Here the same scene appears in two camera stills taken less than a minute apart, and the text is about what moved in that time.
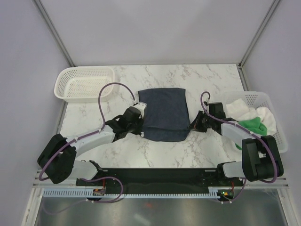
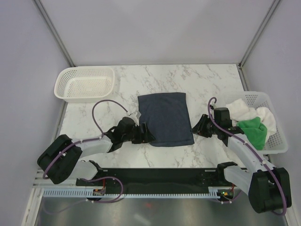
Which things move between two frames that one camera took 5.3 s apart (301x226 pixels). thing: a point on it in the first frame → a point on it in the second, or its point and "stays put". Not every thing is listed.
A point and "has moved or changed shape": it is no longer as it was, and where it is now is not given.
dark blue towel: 166,116 has moved or changed shape
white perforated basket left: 79,84 stays put
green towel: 255,125 stays put
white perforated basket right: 259,99 stays put
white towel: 239,110 stays put
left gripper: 140,122 → 144,138
